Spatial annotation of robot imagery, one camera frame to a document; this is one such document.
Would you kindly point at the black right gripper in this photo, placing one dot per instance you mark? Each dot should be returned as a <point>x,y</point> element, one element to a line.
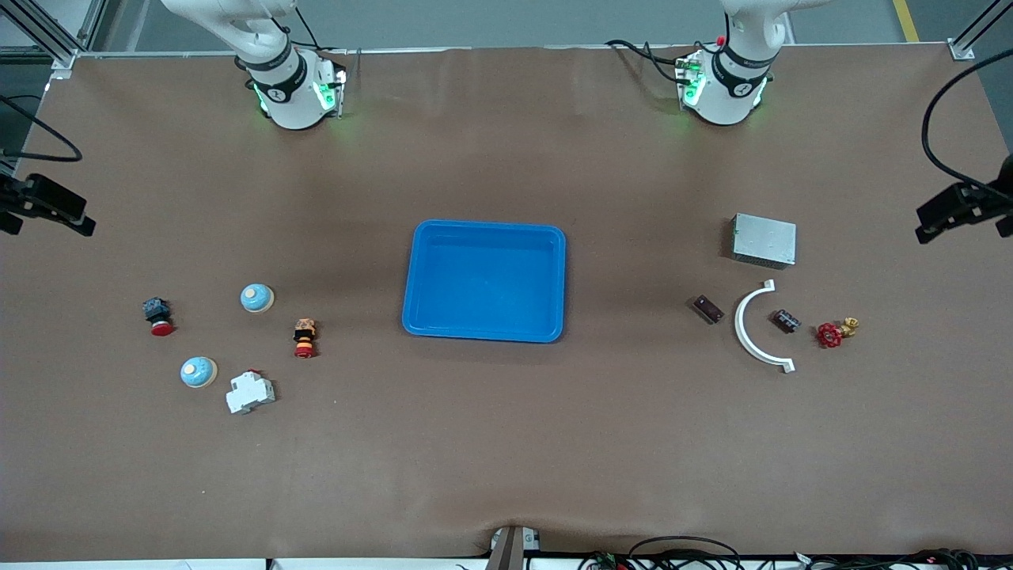
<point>33,197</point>

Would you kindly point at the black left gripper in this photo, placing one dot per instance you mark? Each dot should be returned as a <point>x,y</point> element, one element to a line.
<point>967,201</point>

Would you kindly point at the blue dome bell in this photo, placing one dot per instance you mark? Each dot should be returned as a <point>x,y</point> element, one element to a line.
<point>198,372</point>
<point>257,298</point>

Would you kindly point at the small brown rectangular component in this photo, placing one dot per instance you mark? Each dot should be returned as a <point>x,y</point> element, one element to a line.
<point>706,309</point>

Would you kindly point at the black red emergency stop button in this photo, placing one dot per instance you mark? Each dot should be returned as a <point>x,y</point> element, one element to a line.
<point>157,310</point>

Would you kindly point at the silver metal power supply box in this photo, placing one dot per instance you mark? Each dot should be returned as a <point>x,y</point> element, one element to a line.
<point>764,241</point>

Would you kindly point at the white circuit breaker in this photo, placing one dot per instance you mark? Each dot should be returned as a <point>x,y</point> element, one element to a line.
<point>249,392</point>

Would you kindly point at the blue plastic tray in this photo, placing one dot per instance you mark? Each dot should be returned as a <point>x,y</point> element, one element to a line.
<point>487,285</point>

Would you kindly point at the brown table cover mat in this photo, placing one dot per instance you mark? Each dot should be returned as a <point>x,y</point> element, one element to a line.
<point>506,435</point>

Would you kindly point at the aluminium frame profile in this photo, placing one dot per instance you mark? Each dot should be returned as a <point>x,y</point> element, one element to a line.
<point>55,36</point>
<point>977,28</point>

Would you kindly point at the white curved plastic bracket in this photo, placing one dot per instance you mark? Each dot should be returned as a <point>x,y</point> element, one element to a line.
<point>738,324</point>

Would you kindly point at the orange red push button switch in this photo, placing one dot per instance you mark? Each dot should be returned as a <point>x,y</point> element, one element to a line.
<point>305,336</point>

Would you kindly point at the metal table clamp bracket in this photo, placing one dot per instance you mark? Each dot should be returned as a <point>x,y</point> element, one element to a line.
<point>513,546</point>

